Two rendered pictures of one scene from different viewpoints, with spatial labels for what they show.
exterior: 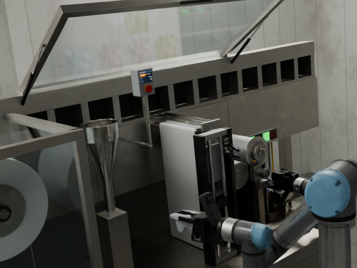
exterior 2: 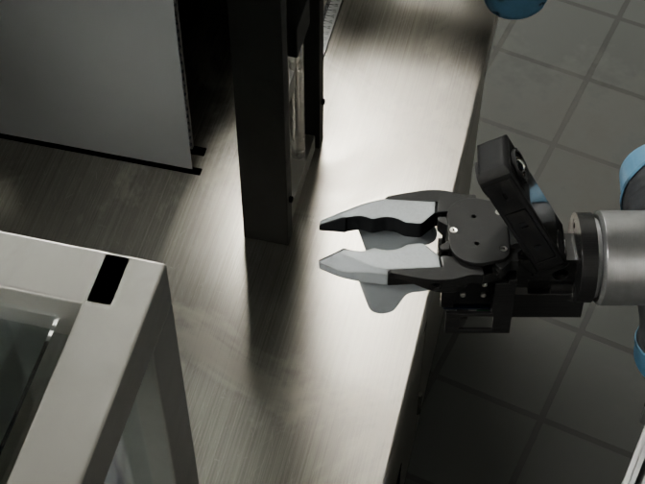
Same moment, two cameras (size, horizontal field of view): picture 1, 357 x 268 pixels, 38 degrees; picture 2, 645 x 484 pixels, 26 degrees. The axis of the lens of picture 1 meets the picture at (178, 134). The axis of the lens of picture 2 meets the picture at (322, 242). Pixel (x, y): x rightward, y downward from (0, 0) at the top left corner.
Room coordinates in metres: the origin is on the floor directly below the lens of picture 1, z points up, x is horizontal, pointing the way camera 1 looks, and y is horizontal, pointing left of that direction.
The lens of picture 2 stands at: (1.18, 0.45, 2.10)
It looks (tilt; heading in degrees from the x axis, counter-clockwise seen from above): 53 degrees down; 321
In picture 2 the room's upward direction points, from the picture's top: straight up
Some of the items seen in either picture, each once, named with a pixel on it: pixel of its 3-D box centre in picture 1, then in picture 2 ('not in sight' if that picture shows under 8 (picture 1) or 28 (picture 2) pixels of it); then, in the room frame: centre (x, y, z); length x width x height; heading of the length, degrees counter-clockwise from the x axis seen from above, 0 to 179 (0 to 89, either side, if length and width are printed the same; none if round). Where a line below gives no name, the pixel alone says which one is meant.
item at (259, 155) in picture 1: (258, 152); not in sight; (2.27, -0.35, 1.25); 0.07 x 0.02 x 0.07; 128
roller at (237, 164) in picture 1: (219, 170); not in sight; (2.31, -0.17, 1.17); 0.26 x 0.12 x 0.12; 38
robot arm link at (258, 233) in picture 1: (253, 235); not in sight; (1.50, -0.20, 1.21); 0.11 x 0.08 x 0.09; 51
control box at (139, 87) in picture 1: (144, 82); not in sight; (1.97, 0.11, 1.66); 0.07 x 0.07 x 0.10; 38
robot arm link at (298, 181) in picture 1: (300, 186); not in sight; (2.16, -0.51, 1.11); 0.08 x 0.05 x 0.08; 128
